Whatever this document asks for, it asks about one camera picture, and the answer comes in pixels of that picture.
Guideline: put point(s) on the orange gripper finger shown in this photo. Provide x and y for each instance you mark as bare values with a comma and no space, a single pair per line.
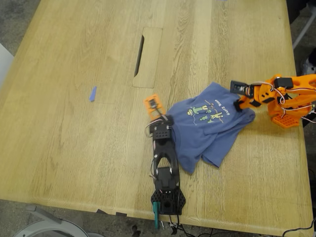
240,105

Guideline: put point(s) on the blue printed T-shirt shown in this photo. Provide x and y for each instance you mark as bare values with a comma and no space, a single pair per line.
205,133

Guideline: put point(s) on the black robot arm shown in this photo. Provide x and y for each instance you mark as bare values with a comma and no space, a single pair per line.
165,158

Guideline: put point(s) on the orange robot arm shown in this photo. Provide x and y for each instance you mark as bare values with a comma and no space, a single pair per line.
296,98

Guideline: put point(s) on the black table clamp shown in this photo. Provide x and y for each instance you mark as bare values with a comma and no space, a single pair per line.
308,122

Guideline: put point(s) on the grey sneaker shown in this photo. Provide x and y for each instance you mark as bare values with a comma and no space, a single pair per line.
309,66

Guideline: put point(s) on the small blue tape piece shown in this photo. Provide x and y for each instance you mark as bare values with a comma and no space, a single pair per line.
92,95

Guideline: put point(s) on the white metal leg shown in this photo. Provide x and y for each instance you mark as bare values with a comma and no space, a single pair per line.
303,30

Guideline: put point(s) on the green table clamp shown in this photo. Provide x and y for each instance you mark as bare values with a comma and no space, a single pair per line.
156,218

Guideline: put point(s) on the white plastic chair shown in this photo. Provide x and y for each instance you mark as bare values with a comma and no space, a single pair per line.
49,225

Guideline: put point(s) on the white flat panel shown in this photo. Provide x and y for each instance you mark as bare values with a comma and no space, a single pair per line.
5,64

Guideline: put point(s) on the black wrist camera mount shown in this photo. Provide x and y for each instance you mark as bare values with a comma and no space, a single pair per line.
238,87

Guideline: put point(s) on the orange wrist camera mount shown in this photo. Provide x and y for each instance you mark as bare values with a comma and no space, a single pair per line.
154,105

